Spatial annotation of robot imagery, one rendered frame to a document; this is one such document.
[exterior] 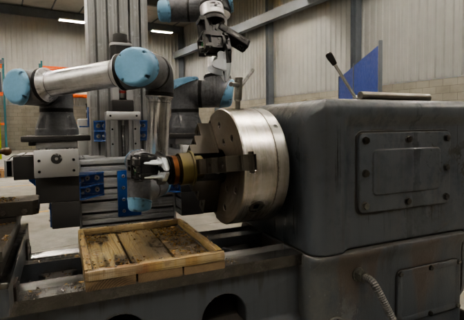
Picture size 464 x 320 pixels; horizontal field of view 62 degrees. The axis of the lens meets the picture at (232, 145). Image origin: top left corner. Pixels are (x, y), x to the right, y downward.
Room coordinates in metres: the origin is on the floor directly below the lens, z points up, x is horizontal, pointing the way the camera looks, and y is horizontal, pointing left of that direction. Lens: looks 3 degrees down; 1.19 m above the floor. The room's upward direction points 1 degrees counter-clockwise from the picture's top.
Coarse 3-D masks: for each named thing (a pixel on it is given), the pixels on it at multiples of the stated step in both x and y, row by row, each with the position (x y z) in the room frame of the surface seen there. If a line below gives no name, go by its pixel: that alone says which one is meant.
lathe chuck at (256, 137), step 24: (216, 120) 1.08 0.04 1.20; (240, 120) 0.98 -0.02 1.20; (264, 120) 1.01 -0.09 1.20; (240, 144) 0.94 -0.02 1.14; (264, 144) 0.95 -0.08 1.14; (264, 168) 0.94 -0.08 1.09; (240, 192) 0.94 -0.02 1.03; (264, 192) 0.95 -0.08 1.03; (216, 216) 1.09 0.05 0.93; (240, 216) 0.97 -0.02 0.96
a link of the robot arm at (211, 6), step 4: (212, 0) 1.22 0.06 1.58; (204, 4) 1.22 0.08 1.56; (208, 4) 1.22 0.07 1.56; (212, 4) 1.22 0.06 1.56; (216, 4) 1.21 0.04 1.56; (220, 4) 1.23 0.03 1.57; (200, 8) 1.24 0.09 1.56; (204, 8) 1.22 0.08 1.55; (208, 8) 1.21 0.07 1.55; (212, 8) 1.21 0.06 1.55; (216, 8) 1.22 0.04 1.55; (220, 8) 1.23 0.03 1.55; (200, 12) 1.24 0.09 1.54; (204, 12) 1.22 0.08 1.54; (208, 12) 1.21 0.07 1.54; (212, 12) 1.21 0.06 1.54; (216, 12) 1.22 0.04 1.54; (220, 12) 1.22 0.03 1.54
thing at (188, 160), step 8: (192, 152) 1.01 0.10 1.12; (168, 160) 0.99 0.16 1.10; (176, 160) 0.98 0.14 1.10; (184, 160) 0.99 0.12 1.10; (192, 160) 0.99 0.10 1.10; (176, 168) 0.97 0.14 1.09; (184, 168) 0.98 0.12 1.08; (192, 168) 0.99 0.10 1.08; (176, 176) 0.98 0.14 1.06; (184, 176) 0.98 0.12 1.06; (192, 176) 0.99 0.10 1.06; (200, 176) 1.02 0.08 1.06; (176, 184) 1.00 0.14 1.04; (184, 184) 1.00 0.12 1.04; (192, 184) 1.01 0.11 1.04
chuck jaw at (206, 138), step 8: (200, 128) 1.10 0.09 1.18; (208, 128) 1.11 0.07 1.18; (200, 136) 1.08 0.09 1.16; (208, 136) 1.09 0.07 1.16; (192, 144) 1.06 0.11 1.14; (200, 144) 1.06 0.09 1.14; (208, 144) 1.07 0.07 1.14; (216, 144) 1.08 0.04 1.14; (200, 152) 1.05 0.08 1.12; (208, 152) 1.06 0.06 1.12; (216, 152) 1.06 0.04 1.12
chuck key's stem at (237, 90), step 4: (236, 80) 1.05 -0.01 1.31; (240, 80) 1.05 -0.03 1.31; (240, 84) 1.05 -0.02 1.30; (236, 88) 1.05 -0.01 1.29; (240, 88) 1.05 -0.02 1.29; (236, 92) 1.05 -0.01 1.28; (240, 92) 1.05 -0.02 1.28; (236, 96) 1.05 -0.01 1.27; (240, 96) 1.05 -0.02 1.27; (236, 100) 1.05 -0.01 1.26; (240, 100) 1.06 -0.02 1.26; (236, 104) 1.06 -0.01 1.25; (236, 108) 1.06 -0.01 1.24
